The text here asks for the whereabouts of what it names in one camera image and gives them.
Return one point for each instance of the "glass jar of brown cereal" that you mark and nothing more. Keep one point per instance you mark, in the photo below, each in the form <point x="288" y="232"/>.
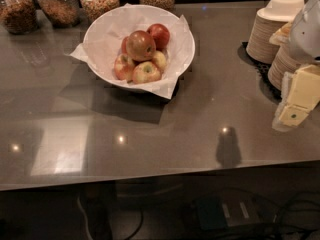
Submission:
<point x="18" y="16"/>

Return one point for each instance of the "large red-green top apple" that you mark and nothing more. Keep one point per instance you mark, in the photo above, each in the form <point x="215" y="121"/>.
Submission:
<point x="140" y="46"/>

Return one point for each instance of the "glass jar of colourful cereal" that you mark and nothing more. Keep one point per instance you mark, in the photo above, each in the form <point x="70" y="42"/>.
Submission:
<point x="95" y="8"/>

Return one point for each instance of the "stack of paper bowls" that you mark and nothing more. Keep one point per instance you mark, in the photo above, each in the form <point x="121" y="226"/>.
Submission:
<point x="282" y="63"/>
<point x="267" y="21"/>

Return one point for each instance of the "front stack of paper bowls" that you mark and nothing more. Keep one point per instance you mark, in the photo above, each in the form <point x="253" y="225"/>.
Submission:
<point x="282" y="63"/>

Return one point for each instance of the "yellow-red front apple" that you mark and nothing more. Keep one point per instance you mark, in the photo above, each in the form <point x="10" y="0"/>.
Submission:
<point x="146" y="72"/>

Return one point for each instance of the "white paper liner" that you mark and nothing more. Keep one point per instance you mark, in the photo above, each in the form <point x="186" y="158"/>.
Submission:
<point x="110" y="20"/>

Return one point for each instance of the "yellow right apple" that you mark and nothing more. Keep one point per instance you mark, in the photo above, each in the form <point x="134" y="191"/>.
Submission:
<point x="159" y="60"/>

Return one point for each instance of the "red back apple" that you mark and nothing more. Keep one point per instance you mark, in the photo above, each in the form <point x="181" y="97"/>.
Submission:
<point x="160" y="34"/>

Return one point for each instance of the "glass jar of granola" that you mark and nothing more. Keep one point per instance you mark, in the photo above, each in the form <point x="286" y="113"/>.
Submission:
<point x="61" y="13"/>

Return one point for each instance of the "partly hidden red apple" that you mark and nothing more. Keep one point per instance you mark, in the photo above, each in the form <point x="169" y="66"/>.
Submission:
<point x="123" y="45"/>

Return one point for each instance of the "dark box under table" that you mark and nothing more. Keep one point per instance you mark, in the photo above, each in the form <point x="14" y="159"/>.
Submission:
<point x="216" y="212"/>

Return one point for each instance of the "red-yellow left apple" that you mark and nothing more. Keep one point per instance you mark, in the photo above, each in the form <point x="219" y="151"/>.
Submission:
<point x="123" y="67"/>

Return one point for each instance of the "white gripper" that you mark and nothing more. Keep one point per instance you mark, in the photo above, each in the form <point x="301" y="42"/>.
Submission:
<point x="306" y="37"/>

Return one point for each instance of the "black rubber mat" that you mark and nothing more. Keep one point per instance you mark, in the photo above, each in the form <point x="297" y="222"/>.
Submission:
<point x="262" y="69"/>

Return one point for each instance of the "white bowl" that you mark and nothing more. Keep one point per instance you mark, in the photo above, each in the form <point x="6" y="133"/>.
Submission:
<point x="100" y="34"/>

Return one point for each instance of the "back stack of paper bowls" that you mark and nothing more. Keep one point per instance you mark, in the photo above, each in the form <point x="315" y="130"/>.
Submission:
<point x="267" y="21"/>

